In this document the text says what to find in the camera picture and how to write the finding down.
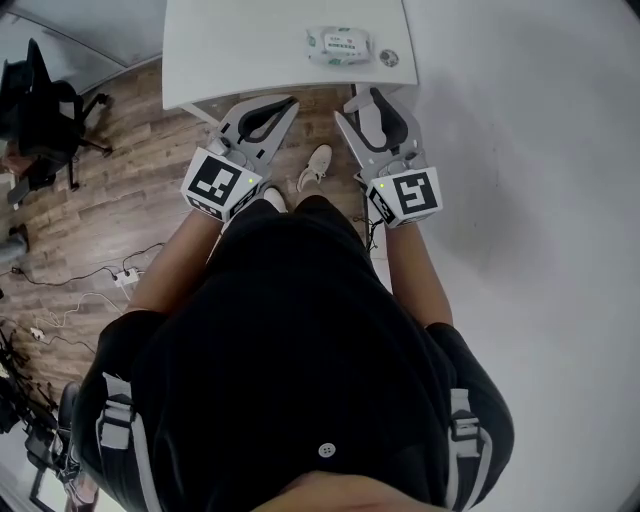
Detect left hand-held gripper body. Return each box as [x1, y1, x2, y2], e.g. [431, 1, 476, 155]
[180, 124, 275, 224]

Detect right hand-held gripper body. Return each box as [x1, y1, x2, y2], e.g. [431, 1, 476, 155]
[353, 146, 445, 230]

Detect white wet wipes pack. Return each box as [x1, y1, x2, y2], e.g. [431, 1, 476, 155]
[305, 25, 376, 68]

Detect person's left forearm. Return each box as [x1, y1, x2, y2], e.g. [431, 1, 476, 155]
[122, 202, 227, 317]

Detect person's right forearm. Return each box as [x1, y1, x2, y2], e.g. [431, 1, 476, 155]
[383, 222, 454, 329]

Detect person's right white shoe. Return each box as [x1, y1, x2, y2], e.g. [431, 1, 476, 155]
[296, 143, 334, 194]

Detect person's white shoe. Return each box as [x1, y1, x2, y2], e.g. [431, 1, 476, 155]
[296, 143, 334, 194]
[262, 186, 289, 215]

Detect person's left white shoe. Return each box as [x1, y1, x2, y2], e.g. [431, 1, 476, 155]
[262, 186, 289, 215]

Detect person's black shirt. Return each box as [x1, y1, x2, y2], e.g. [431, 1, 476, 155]
[72, 193, 516, 512]

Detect black office chair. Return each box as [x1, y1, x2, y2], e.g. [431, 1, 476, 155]
[0, 38, 114, 194]

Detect black tripod equipment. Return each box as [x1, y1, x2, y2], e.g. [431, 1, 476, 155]
[0, 319, 101, 509]

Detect person's chin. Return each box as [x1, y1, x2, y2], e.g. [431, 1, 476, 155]
[272, 470, 452, 512]

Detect black cable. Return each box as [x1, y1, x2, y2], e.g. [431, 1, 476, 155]
[9, 242, 167, 288]

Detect white cable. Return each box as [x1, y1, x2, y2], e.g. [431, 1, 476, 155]
[29, 291, 124, 342]

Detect grey right shoulder strap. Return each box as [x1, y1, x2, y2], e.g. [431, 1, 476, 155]
[444, 388, 494, 512]

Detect grey shoulder strap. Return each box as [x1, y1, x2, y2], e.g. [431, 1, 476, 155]
[444, 388, 494, 512]
[95, 371, 162, 512]

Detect grey left shoulder strap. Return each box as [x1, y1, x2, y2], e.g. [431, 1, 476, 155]
[95, 371, 162, 512]

